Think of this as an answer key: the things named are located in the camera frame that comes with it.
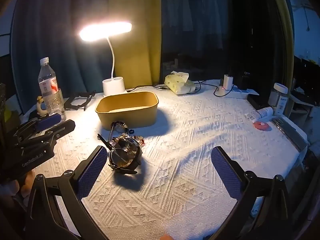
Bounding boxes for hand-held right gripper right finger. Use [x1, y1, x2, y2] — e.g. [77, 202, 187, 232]
[211, 146, 308, 240]

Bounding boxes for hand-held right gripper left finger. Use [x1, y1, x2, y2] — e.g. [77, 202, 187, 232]
[25, 145, 110, 240]

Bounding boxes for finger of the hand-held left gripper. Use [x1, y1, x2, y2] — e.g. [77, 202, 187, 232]
[17, 119, 76, 153]
[11, 113, 63, 140]

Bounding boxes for gold-rim black strap watch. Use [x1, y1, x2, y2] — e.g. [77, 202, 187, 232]
[107, 147, 139, 175]

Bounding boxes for gold bead bracelet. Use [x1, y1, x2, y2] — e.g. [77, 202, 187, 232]
[112, 134, 131, 143]

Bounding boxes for black round wristwatch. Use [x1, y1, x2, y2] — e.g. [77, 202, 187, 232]
[116, 139, 143, 167]

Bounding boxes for silver wristwatch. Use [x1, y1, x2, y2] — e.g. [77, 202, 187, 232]
[109, 121, 129, 140]

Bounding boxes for yellow storage box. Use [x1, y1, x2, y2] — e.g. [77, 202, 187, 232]
[95, 91, 160, 132]

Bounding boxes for person's left hand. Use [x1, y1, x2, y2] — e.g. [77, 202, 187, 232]
[14, 171, 35, 198]

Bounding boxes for black folding stand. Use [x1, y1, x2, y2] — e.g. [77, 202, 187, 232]
[65, 90, 97, 112]

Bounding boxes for clear plastic water bottle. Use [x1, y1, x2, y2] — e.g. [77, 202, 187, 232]
[38, 57, 67, 122]

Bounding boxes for white textured tablecloth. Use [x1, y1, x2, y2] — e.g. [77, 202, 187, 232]
[20, 79, 309, 240]

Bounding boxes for red round tape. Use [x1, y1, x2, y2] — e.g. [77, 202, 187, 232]
[253, 121, 272, 132]

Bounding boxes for white desk lamp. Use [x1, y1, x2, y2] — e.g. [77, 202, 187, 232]
[79, 21, 133, 97]

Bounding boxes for white tube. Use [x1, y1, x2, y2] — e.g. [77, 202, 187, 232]
[245, 107, 274, 120]

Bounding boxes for phone in clear case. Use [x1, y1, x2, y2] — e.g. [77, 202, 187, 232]
[271, 117, 308, 153]

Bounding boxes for white charger on power strip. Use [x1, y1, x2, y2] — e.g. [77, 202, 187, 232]
[215, 85, 260, 100]

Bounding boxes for clear jar with white lid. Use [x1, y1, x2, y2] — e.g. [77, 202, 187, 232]
[268, 82, 288, 115]

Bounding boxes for teal curtain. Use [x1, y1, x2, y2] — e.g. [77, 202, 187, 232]
[11, 0, 112, 98]

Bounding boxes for black power adapter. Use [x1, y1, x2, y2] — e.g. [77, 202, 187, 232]
[236, 71, 250, 88]

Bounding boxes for yellow tissue pack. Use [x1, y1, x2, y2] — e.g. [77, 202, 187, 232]
[164, 71, 196, 95]

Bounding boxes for yellow curtain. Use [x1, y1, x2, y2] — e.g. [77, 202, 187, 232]
[109, 0, 162, 90]

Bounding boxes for black cable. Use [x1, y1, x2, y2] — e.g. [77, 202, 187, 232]
[195, 80, 223, 97]
[126, 84, 165, 93]

